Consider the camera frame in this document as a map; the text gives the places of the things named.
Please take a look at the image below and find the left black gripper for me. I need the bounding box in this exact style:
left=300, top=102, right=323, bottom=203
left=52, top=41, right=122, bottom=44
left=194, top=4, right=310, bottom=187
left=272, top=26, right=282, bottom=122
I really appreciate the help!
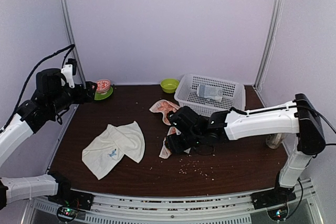
left=48, top=80, right=97, bottom=116

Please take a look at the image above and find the orange bunny pattern towel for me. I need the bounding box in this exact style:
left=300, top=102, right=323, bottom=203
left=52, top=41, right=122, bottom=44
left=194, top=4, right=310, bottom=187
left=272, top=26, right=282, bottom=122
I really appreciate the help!
left=149, top=100, right=181, bottom=159

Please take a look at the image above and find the white towel blue print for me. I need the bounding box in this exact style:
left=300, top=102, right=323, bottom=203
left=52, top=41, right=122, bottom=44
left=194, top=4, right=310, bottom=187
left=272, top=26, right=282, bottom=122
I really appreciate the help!
left=82, top=121, right=145, bottom=180

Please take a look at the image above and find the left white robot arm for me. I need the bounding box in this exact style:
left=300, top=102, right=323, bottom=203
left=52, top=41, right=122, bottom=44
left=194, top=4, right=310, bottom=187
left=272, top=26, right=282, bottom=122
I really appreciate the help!
left=1, top=64, right=97, bottom=208

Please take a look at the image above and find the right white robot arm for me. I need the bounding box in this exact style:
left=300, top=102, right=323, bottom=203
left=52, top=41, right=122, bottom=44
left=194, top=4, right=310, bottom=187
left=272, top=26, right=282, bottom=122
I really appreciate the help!
left=165, top=93, right=326, bottom=204

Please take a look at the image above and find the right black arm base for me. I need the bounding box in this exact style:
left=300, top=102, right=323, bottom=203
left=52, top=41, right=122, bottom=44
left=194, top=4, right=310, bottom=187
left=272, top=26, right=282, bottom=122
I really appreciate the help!
left=251, top=187, right=296, bottom=210

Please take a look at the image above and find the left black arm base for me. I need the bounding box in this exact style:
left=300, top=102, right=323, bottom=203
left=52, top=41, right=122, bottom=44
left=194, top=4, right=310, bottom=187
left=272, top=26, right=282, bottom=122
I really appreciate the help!
left=47, top=172, right=94, bottom=210

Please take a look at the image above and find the green plate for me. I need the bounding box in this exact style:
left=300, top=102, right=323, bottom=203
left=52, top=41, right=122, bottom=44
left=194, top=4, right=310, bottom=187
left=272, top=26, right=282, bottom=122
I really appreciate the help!
left=94, top=86, right=113, bottom=101

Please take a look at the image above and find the red patterned bowl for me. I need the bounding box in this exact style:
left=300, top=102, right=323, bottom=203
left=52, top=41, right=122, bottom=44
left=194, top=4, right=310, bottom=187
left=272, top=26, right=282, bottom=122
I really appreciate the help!
left=96, top=79, right=111, bottom=94

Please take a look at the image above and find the small green bowl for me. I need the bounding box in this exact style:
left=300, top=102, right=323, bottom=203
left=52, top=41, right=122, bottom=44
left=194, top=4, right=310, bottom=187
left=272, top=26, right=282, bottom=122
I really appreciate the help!
left=160, top=78, right=180, bottom=93

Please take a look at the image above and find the white plastic perforated basket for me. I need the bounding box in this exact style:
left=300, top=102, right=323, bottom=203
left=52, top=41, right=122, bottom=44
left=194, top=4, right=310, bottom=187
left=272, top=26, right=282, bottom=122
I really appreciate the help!
left=174, top=73, right=246, bottom=117

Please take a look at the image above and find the beige paper cup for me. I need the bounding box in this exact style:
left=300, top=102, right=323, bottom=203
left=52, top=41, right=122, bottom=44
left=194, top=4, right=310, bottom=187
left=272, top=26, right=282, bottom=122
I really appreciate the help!
left=265, top=133, right=286, bottom=149

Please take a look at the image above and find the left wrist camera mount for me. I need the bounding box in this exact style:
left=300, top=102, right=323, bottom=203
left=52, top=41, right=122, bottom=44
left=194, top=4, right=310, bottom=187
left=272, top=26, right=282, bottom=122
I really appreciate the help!
left=61, top=58, right=77, bottom=89

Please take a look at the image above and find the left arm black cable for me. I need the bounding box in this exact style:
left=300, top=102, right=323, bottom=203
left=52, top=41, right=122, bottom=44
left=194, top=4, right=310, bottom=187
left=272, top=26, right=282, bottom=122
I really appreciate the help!
left=5, top=44, right=76, bottom=127

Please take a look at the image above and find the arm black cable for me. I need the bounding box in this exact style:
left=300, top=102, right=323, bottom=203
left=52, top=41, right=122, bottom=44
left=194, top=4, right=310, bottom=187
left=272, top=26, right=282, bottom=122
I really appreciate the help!
left=5, top=44, right=76, bottom=127
left=296, top=104, right=336, bottom=146

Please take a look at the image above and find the front aluminium rail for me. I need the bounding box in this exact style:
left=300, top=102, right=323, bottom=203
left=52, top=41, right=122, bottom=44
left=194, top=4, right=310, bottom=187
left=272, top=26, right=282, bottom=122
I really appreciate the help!
left=26, top=178, right=322, bottom=224

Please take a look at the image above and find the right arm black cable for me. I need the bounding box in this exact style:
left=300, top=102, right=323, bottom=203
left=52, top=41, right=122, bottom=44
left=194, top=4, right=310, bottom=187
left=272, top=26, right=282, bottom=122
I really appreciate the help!
left=296, top=104, right=336, bottom=146

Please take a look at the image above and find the left aluminium frame post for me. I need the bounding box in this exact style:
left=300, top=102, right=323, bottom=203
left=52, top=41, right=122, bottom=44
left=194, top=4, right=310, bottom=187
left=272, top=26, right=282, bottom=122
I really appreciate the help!
left=60, top=0, right=86, bottom=84

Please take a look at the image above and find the aluminium frame post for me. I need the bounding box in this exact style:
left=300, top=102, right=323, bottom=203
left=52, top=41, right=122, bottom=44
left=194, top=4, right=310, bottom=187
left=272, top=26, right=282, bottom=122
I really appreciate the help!
left=254, top=0, right=284, bottom=91
left=60, top=0, right=86, bottom=84

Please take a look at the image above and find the right aluminium frame post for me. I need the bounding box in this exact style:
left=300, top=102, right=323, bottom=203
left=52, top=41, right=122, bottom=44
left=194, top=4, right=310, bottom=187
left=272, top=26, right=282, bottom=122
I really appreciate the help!
left=254, top=0, right=284, bottom=91

